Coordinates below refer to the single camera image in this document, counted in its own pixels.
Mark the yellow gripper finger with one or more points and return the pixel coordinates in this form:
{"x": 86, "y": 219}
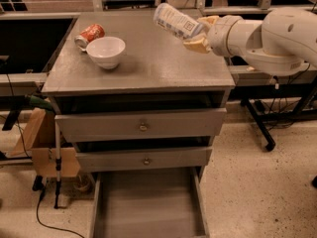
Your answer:
{"x": 199, "y": 44}
{"x": 208, "y": 21}

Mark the black table leg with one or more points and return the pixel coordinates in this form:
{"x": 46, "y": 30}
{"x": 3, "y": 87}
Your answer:
{"x": 270, "y": 142}

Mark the brown cardboard box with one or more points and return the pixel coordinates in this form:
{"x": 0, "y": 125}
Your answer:
{"x": 38, "y": 139}

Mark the orange soda can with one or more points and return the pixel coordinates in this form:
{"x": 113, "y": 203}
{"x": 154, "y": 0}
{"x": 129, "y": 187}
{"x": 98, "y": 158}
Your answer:
{"x": 88, "y": 35}

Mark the silver tripod leg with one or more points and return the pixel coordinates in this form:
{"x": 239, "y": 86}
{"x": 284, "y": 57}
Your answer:
{"x": 57, "y": 165}

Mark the grey middle drawer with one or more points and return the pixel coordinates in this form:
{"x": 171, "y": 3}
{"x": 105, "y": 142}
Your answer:
{"x": 144, "y": 159}

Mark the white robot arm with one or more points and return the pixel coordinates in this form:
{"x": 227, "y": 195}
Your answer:
{"x": 277, "y": 45}

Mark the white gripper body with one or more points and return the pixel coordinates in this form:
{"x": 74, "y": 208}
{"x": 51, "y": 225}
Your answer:
{"x": 222, "y": 34}

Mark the green handled tool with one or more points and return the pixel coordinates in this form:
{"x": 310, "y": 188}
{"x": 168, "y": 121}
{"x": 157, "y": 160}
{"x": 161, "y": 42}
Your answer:
{"x": 15, "y": 104}

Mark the white ceramic bowl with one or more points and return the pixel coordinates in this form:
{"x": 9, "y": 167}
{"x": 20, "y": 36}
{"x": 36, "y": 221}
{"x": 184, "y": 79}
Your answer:
{"x": 106, "y": 52}

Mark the grey top drawer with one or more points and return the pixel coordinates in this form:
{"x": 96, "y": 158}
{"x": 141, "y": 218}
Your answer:
{"x": 95, "y": 127}

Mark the grey drawer cabinet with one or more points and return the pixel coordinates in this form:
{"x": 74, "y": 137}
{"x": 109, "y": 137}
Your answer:
{"x": 156, "y": 73}

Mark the grey open bottom drawer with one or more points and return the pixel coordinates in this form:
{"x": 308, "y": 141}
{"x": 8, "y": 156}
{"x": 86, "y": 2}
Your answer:
{"x": 161, "y": 203}

